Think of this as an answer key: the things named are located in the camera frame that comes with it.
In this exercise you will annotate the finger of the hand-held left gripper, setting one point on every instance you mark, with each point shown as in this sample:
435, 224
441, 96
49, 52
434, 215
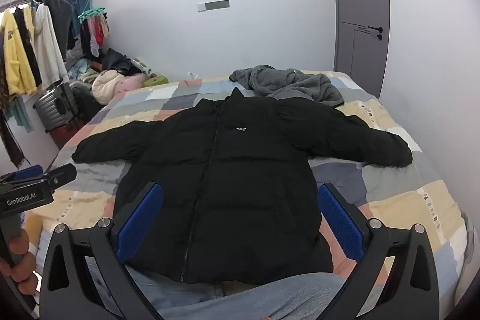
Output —
62, 175
26, 172

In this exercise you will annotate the grey door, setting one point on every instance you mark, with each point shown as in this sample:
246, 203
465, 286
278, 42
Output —
362, 5

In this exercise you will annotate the green box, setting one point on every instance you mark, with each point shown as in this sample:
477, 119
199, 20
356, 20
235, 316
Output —
156, 81

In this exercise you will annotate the grey wall panel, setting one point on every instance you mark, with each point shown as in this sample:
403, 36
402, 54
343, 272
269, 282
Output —
213, 5

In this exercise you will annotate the silver suitcase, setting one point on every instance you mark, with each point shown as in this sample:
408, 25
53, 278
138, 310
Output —
56, 108

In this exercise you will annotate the hanging small clothes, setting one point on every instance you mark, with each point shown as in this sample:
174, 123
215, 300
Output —
95, 35

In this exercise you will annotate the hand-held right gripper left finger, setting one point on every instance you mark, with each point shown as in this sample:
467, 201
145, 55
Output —
138, 220

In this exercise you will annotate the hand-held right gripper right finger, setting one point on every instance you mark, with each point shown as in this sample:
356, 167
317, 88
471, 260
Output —
342, 220

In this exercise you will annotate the black striped hanging garment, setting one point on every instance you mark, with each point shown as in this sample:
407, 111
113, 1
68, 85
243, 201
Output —
30, 46

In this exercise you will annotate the patchwork bed sheet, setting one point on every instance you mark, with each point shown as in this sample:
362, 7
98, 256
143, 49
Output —
393, 192

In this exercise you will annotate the grey fleece jacket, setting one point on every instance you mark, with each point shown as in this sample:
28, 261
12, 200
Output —
292, 84

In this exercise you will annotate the person's blue jeans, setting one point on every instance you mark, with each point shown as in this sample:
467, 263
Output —
243, 299

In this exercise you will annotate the dark grey hanging hoodie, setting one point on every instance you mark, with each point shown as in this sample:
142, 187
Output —
62, 16

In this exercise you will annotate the white hanging garment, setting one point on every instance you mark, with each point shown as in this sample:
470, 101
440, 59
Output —
48, 46

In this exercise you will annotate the black puffer jacket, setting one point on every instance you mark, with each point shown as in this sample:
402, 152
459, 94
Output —
225, 173

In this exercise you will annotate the pile of dark clothes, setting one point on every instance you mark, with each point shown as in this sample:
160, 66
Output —
116, 61

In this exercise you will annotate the teal hanging garment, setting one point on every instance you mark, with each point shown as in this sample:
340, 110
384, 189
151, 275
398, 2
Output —
21, 113

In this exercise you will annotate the person's left hand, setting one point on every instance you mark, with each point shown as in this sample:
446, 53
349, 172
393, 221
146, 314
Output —
20, 269

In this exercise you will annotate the pink garment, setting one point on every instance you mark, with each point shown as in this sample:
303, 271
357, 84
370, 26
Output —
133, 82

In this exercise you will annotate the green clip hanger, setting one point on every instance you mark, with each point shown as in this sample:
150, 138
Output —
92, 12

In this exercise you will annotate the yellow fleece garment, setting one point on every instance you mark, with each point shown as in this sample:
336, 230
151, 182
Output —
15, 57

